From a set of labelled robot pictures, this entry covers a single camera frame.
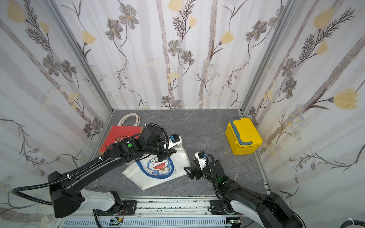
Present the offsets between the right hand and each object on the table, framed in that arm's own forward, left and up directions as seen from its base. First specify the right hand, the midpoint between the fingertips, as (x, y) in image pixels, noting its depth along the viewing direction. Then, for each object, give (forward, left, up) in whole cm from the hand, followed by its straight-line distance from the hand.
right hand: (190, 164), depth 80 cm
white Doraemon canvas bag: (-6, +23, +6) cm, 24 cm away
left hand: (+3, +8, +15) cm, 17 cm away
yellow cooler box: (+16, -33, +5) cm, 37 cm away
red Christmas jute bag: (+26, +55, -12) cm, 61 cm away
